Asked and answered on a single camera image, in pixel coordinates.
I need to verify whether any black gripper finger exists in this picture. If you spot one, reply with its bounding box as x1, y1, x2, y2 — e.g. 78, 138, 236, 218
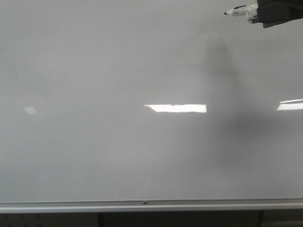
257, 0, 303, 28

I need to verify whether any black white taped marker pen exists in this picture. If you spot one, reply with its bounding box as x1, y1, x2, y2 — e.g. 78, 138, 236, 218
224, 3, 259, 24

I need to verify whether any white whiteboard with aluminium frame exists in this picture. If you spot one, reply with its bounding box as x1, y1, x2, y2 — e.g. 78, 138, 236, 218
0, 0, 303, 214

